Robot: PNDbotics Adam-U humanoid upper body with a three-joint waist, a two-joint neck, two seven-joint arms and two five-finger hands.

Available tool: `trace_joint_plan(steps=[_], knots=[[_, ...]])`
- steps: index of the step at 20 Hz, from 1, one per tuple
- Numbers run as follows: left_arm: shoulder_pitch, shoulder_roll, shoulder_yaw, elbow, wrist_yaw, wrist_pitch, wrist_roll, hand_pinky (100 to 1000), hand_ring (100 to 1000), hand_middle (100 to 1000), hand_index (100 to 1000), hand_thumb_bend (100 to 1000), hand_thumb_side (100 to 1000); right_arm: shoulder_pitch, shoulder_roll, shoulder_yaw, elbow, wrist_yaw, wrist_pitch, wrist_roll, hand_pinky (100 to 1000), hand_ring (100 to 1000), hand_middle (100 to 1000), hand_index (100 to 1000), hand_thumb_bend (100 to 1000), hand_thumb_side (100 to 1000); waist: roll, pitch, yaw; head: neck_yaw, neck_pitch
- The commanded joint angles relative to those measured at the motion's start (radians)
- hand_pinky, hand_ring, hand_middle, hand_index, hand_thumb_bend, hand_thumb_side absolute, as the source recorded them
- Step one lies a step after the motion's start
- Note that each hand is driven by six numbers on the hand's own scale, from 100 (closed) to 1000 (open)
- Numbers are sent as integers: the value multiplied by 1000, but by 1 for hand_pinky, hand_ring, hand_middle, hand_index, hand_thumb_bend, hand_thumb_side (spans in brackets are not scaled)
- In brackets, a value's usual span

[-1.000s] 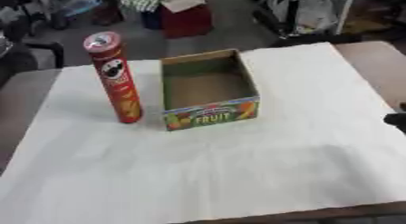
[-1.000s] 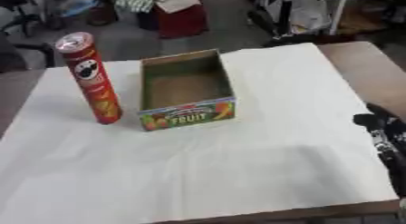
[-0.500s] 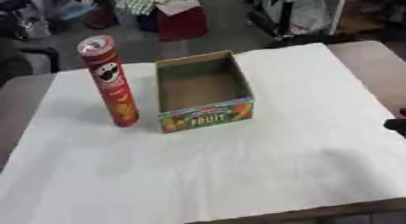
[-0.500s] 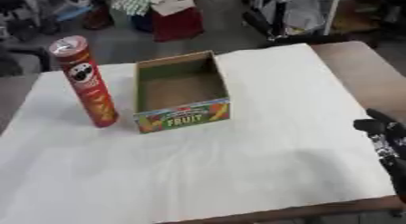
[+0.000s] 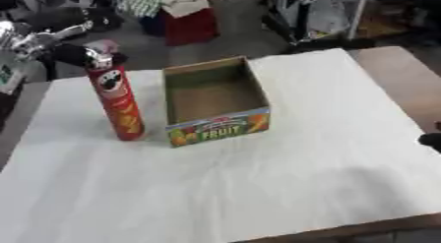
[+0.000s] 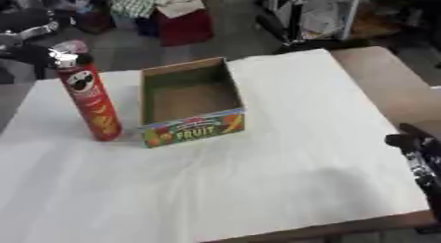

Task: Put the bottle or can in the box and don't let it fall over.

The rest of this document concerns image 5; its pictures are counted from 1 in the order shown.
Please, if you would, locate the red bag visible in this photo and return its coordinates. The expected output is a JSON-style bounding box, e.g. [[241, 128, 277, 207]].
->
[[163, 7, 222, 47]]

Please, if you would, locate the green white checked cloth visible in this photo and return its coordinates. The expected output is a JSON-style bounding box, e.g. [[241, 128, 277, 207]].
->
[[115, 0, 169, 19]]

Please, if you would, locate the white pole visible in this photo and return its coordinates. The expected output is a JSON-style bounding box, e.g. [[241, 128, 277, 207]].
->
[[345, 0, 371, 41]]

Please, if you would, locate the cardboard box with fruit print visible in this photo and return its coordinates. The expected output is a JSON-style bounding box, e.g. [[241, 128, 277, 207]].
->
[[161, 55, 273, 149]]

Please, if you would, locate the black bag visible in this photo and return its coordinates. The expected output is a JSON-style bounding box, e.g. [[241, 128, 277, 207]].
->
[[21, 5, 126, 34]]

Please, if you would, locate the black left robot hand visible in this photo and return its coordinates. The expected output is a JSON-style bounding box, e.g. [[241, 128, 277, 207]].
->
[[49, 40, 131, 71]]

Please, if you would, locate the red chip can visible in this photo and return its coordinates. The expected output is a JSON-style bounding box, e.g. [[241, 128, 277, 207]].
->
[[84, 60, 147, 143]]

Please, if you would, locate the black stand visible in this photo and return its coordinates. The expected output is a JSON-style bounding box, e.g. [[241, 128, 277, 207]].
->
[[260, 0, 316, 46]]

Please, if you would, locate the beige cloth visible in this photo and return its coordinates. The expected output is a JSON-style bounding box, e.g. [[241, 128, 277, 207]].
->
[[158, 0, 213, 19]]

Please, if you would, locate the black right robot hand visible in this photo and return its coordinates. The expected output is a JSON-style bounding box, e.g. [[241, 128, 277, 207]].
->
[[416, 132, 441, 154]]

